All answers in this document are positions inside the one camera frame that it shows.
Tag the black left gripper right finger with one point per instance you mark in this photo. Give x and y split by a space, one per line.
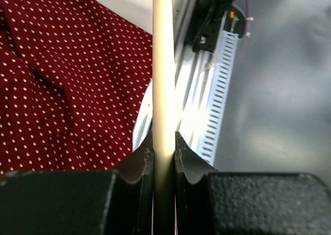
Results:
211 202

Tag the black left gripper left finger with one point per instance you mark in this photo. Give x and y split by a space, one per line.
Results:
117 201

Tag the red polka dot skirt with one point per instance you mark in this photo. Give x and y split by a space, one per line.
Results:
73 76

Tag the cream hanger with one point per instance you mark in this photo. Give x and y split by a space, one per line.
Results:
163 117

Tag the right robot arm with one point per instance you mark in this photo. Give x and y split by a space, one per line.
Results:
212 11

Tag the white slotted cable duct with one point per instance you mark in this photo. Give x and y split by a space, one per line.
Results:
221 75

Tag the aluminium mounting rail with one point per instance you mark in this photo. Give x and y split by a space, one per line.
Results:
193 77

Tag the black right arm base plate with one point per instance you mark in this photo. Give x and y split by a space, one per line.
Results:
208 40

